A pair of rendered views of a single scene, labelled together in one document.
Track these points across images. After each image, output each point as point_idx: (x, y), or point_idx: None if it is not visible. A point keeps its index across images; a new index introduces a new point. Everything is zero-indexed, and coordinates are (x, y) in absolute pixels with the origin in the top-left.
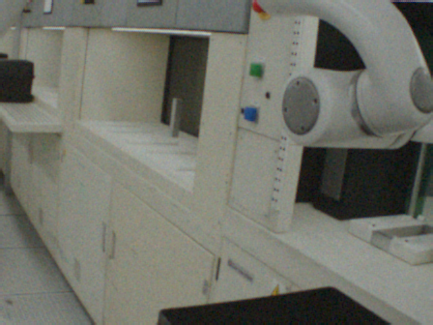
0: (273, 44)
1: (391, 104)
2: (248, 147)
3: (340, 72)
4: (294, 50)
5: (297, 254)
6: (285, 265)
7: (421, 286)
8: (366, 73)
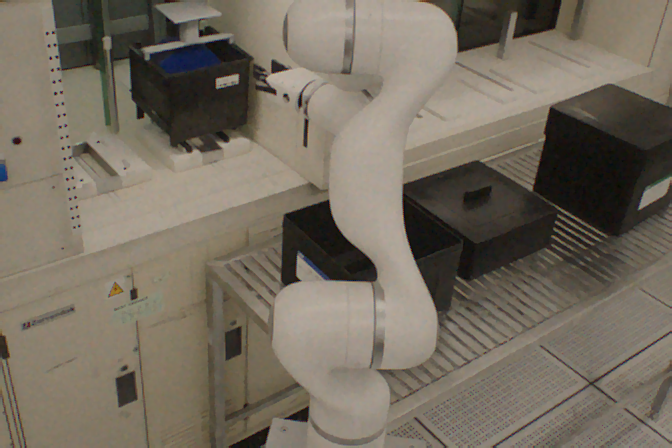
0: (4, 82)
1: None
2: (0, 208)
3: (358, 99)
4: (55, 78)
5: (129, 244)
6: (117, 262)
7: (198, 184)
8: (376, 93)
